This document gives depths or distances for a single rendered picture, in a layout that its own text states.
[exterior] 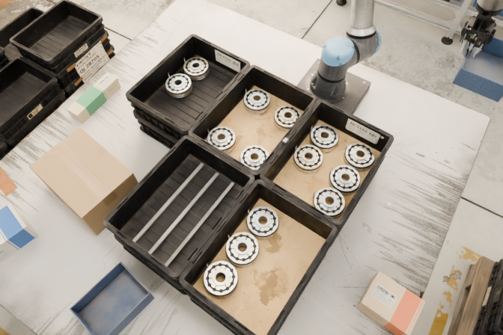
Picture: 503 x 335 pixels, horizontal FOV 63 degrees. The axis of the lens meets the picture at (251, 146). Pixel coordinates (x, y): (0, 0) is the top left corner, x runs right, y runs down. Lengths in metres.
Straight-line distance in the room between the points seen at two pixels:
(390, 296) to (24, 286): 1.19
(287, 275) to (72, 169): 0.81
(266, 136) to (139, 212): 0.53
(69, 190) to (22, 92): 1.16
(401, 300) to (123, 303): 0.88
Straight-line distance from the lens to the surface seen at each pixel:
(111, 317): 1.50
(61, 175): 1.57
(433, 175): 1.74
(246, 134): 1.54
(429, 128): 1.86
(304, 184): 1.45
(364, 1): 1.66
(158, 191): 1.46
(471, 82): 1.50
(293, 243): 1.36
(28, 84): 2.61
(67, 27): 2.67
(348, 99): 1.79
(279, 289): 1.31
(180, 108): 1.64
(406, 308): 1.43
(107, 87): 1.88
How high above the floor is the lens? 2.11
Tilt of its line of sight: 57 degrees down
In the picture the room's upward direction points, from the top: 1 degrees counter-clockwise
